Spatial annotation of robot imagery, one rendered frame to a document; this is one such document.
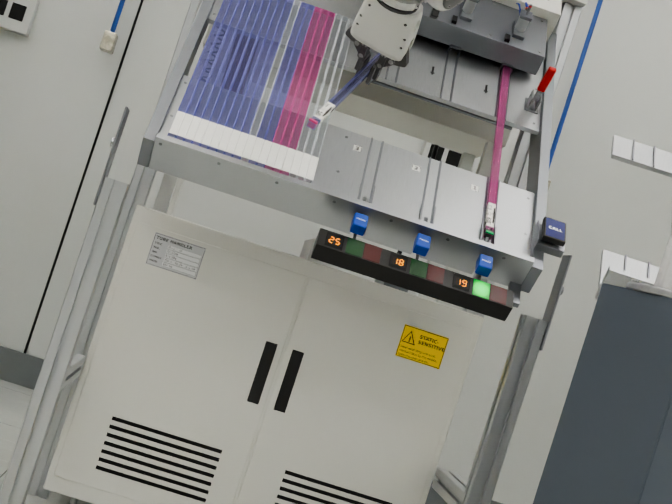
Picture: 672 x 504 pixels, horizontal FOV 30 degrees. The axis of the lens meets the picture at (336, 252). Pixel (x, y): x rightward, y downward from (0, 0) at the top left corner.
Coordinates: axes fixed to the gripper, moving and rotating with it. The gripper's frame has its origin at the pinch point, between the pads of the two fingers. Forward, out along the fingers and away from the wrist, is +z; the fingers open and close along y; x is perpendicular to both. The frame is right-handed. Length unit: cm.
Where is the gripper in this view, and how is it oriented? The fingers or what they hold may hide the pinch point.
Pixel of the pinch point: (368, 68)
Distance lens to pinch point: 215.7
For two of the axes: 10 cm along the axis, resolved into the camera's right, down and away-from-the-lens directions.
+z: -2.9, 6.4, 7.1
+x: -4.2, 5.8, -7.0
